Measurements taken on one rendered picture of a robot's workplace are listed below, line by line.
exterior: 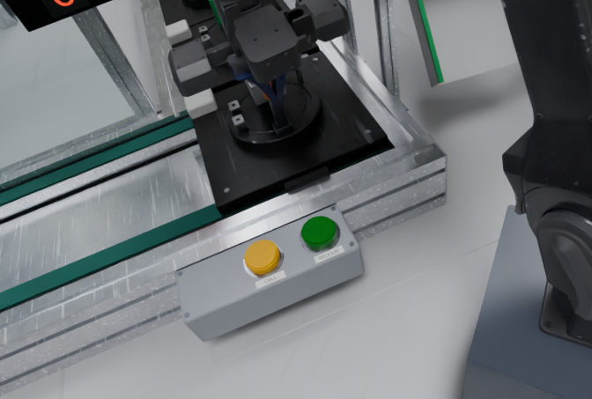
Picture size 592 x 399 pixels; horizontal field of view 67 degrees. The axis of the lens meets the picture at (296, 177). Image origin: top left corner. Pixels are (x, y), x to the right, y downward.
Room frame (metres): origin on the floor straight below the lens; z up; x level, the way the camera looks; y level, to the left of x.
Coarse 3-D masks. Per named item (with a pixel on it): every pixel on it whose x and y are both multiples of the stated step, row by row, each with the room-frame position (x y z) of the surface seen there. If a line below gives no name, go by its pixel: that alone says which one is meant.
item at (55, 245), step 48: (96, 144) 0.61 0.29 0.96; (144, 144) 0.59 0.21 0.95; (192, 144) 0.59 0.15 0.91; (0, 192) 0.60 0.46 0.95; (48, 192) 0.57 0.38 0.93; (96, 192) 0.55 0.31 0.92; (144, 192) 0.52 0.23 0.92; (192, 192) 0.48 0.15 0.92; (0, 240) 0.52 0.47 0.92; (48, 240) 0.48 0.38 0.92; (96, 240) 0.45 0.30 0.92; (144, 240) 0.39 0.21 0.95; (0, 288) 0.43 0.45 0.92; (48, 288) 0.37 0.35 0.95
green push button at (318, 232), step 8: (320, 216) 0.32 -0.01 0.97; (304, 224) 0.31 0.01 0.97; (312, 224) 0.31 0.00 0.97; (320, 224) 0.31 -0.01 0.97; (328, 224) 0.30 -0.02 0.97; (304, 232) 0.30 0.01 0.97; (312, 232) 0.30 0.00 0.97; (320, 232) 0.30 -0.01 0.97; (328, 232) 0.29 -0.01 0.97; (336, 232) 0.29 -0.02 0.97; (304, 240) 0.29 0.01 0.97; (312, 240) 0.29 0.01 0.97; (320, 240) 0.28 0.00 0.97; (328, 240) 0.28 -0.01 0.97; (320, 248) 0.28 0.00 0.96
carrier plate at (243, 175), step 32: (320, 64) 0.61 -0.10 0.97; (224, 96) 0.61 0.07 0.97; (352, 96) 0.50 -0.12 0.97; (224, 128) 0.53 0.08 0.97; (320, 128) 0.46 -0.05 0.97; (352, 128) 0.44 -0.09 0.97; (224, 160) 0.46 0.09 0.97; (256, 160) 0.44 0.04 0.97; (288, 160) 0.42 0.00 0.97; (320, 160) 0.40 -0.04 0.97; (352, 160) 0.40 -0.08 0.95; (224, 192) 0.41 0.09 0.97; (256, 192) 0.39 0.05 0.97
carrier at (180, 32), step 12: (276, 0) 0.87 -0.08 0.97; (216, 12) 0.81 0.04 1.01; (180, 24) 0.86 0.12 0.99; (204, 24) 0.87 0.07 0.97; (216, 24) 0.82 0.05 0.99; (168, 36) 0.84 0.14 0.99; (180, 36) 0.84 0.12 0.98; (192, 36) 0.84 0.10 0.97; (204, 36) 0.75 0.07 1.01; (216, 36) 0.77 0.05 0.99; (204, 48) 0.74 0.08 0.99; (312, 48) 0.66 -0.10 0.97; (216, 72) 0.69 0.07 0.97; (228, 72) 0.67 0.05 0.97; (216, 84) 0.65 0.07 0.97; (228, 84) 0.65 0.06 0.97
